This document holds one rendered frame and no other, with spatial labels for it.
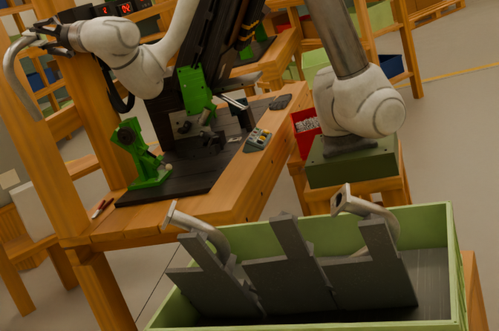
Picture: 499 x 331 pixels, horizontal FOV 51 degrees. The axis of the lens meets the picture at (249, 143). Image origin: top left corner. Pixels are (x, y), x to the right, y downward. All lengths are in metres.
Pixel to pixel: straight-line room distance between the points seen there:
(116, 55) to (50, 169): 0.60
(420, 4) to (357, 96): 7.74
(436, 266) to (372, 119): 0.45
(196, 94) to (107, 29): 0.88
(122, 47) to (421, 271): 0.93
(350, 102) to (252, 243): 0.48
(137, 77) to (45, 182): 0.60
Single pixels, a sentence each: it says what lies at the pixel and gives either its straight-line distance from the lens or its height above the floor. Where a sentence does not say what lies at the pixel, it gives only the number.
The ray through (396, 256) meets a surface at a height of 1.03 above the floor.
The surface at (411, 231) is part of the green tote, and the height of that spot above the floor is 0.89.
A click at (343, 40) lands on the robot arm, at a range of 1.50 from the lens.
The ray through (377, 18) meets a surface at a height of 0.83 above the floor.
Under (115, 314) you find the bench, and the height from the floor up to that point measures 0.53.
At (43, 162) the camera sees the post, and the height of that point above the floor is 1.18.
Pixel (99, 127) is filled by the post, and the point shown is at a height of 1.16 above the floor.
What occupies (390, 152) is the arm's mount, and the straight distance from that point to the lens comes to 1.69.
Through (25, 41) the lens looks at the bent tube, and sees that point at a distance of 1.78.
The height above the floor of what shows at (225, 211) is 0.90.
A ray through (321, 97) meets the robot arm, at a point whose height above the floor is 1.13.
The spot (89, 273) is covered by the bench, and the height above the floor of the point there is 0.73.
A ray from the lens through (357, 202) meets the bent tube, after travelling 0.93.
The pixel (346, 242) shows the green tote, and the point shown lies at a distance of 1.37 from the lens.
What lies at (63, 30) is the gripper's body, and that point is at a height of 1.57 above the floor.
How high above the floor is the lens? 1.58
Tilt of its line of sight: 18 degrees down
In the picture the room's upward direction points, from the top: 18 degrees counter-clockwise
